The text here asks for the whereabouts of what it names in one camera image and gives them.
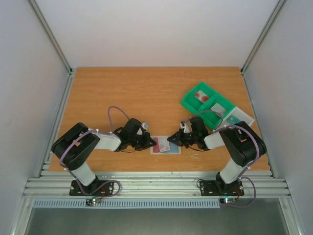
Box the left aluminium frame post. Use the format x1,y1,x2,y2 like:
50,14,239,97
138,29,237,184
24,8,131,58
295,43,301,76
27,0,73,74

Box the small circuit board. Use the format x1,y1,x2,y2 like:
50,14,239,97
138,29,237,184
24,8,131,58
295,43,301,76
85,198,101,206
220,197,239,204

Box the green plastic sorting tray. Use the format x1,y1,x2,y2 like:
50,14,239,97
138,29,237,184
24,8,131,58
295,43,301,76
180,82,235,130

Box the right aluminium frame post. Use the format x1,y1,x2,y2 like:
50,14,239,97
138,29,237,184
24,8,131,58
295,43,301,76
240,0,287,76

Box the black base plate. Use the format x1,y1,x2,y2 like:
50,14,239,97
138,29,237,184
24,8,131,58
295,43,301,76
196,179,245,197
69,180,116,196

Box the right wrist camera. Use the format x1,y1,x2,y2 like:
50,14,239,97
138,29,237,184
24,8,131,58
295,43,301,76
180,121,191,133

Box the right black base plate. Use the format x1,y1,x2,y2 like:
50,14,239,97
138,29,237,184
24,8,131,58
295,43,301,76
196,179,245,197

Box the beige card holder wallet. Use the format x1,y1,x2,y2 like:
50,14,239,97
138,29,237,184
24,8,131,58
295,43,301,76
150,136,181,155

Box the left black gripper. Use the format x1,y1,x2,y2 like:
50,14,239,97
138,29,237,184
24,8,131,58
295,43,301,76
129,132,157,151

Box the red white card in tray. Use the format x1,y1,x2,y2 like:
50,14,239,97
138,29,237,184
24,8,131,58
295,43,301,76
195,90,209,103

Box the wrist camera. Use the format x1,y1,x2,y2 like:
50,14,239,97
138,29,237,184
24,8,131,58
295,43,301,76
180,121,191,133
137,122,149,135

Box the dark red striped card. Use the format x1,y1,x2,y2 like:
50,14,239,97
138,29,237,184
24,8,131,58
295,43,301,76
153,137,160,153

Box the teal card in tray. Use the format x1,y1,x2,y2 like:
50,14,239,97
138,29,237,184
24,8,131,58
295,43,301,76
227,115,241,125

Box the grey card in tray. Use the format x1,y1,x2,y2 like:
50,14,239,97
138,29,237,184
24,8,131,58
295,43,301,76
211,103,227,116

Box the aluminium frame post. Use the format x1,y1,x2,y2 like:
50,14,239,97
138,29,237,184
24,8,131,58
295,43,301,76
240,0,287,76
27,0,73,74

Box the right small circuit board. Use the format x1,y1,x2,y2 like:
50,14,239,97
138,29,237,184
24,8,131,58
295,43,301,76
220,197,239,204

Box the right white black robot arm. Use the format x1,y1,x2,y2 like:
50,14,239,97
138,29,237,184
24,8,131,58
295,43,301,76
167,117,267,196

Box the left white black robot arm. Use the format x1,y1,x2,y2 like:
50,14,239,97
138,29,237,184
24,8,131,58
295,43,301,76
51,118,157,195

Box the left small circuit board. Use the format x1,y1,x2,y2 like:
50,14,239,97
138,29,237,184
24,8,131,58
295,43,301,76
85,198,101,206

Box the grey slotted cable duct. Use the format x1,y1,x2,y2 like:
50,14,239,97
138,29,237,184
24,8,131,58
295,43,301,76
33,198,220,209

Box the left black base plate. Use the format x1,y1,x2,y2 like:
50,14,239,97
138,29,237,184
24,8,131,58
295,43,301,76
69,180,116,196

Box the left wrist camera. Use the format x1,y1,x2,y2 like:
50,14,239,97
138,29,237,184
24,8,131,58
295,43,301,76
137,122,149,135

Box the aluminium rail frame front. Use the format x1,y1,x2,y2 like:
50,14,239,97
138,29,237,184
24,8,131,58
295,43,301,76
22,171,291,198

